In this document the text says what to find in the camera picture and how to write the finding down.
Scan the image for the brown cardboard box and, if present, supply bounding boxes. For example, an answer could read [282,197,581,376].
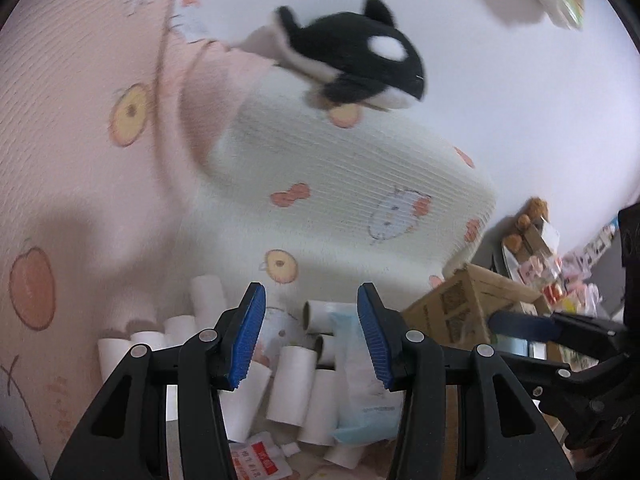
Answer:
[400,262,553,361]

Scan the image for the black white orca plush toy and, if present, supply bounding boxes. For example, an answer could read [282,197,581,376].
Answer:
[270,0,428,111]

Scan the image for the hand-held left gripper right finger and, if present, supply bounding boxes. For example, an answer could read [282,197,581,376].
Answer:
[356,282,576,480]

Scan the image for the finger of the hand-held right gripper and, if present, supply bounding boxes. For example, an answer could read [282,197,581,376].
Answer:
[492,350,627,413]
[487,310,628,356]

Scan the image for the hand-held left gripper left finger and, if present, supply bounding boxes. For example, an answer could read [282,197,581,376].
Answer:
[50,282,267,480]

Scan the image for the red white spout pouch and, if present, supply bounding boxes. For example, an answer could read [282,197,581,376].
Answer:
[227,430,301,480]

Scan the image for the pink figurine in clear box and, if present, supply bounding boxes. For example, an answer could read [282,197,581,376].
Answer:
[517,255,546,286]

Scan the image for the pile of white paper rolls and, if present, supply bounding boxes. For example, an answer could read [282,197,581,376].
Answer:
[97,275,366,466]

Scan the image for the brown teddy bear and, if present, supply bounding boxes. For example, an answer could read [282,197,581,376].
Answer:
[502,197,550,251]

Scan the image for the cream printed pillow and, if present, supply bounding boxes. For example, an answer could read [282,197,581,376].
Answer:
[177,40,498,271]

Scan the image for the pink cream printed blanket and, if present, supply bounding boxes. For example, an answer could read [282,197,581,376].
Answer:
[0,0,501,480]

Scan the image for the white card box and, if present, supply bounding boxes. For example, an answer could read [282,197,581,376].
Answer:
[537,220,565,256]

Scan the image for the light blue tissue packet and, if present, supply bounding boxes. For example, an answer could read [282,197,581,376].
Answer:
[327,310,406,447]

